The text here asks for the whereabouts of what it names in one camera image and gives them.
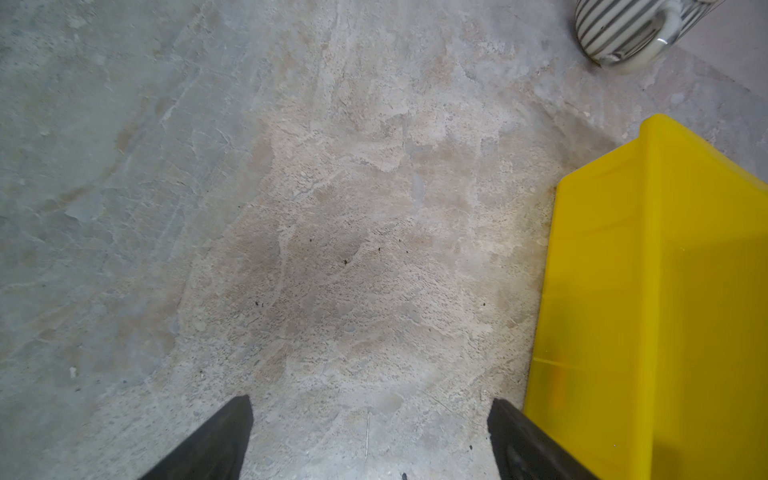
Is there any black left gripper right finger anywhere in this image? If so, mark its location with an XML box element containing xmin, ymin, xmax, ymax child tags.
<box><xmin>487</xmin><ymin>398</ymin><xmax>598</xmax><ymax>480</ymax></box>

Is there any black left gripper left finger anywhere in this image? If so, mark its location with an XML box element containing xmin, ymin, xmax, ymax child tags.
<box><xmin>141</xmin><ymin>395</ymin><xmax>254</xmax><ymax>480</ymax></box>

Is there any yellow plastic bin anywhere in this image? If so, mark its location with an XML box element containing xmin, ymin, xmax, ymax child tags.
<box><xmin>524</xmin><ymin>115</ymin><xmax>767</xmax><ymax>479</ymax></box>

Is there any striped ceramic mug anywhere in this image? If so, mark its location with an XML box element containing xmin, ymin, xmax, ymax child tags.
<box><xmin>574</xmin><ymin>0</ymin><xmax>719</xmax><ymax>73</ymax></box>

